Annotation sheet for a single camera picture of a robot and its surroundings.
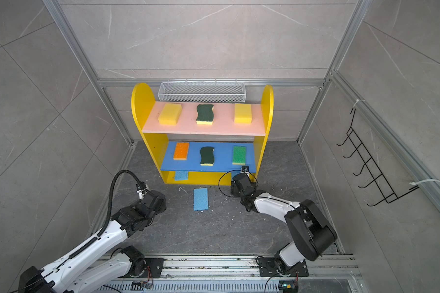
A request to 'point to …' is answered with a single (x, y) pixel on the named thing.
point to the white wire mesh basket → (201, 91)
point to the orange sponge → (181, 151)
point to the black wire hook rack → (370, 165)
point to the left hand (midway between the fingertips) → (157, 197)
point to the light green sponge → (239, 155)
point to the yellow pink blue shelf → (206, 143)
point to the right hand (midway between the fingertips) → (240, 182)
